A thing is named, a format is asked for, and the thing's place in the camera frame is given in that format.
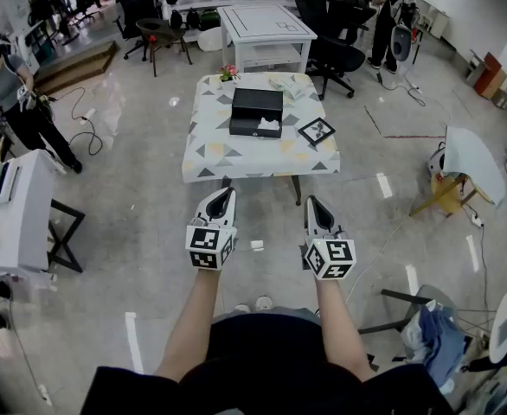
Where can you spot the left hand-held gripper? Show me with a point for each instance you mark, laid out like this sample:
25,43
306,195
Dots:
210,244

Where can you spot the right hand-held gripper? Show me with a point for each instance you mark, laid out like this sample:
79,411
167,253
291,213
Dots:
333,255

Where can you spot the white tissue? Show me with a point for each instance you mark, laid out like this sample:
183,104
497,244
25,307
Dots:
268,124

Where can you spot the black box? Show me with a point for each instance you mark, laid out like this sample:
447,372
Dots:
255,102

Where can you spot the person's left forearm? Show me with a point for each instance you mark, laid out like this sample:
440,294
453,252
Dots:
190,322

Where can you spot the person's right forearm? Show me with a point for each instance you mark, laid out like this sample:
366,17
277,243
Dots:
340,327

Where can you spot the white rectangular plastic block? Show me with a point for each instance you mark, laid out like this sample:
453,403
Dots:
257,245

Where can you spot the orange brown box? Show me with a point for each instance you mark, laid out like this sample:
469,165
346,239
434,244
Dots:
491,76

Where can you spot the dark table leg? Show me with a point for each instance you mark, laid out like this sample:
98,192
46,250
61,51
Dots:
296,190

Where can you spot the patterned triangle tablecloth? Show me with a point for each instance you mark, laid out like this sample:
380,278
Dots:
219,154

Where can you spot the person's left white shoe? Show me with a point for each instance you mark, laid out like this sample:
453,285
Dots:
241,308

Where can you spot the person's white shoe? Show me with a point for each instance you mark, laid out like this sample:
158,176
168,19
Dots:
241,308
264,303

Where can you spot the person's right white shoe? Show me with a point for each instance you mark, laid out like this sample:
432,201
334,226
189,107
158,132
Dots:
264,303

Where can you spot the yellow wooden stool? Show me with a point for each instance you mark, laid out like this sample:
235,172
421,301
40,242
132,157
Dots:
446,197

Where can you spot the white round speaker device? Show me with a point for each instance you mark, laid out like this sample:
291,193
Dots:
437,162

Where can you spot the green white tissue packet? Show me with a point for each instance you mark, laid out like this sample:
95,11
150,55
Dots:
288,88

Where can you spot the pink potted flower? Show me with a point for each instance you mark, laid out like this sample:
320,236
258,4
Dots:
229,72

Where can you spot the black crossed desk leg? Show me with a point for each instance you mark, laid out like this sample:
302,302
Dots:
65,240

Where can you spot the person's black shirt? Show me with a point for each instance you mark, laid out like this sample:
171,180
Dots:
271,374

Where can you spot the blue cloth bundle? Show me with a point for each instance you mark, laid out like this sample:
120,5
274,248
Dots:
439,340

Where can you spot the black office chair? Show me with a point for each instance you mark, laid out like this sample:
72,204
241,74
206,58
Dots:
335,37
136,11

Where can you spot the brown wicker chair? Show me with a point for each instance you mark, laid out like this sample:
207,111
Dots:
162,33

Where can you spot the white table with black lines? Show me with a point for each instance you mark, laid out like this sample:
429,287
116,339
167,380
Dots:
264,22

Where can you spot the white rounded floor device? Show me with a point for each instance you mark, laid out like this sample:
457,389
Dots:
400,41

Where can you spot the white side desk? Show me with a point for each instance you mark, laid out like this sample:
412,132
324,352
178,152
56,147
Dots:
20,214

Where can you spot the wooden step platform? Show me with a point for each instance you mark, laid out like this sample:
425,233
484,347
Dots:
76,65

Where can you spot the round white side table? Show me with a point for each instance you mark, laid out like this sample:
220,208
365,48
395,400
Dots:
504,331

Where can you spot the black picture frame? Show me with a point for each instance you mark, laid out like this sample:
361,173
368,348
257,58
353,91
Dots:
317,131

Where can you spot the black frame chair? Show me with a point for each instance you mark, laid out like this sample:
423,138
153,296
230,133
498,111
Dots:
402,298

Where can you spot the white wall shelf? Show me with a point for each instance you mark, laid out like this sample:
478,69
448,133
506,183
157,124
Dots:
253,0

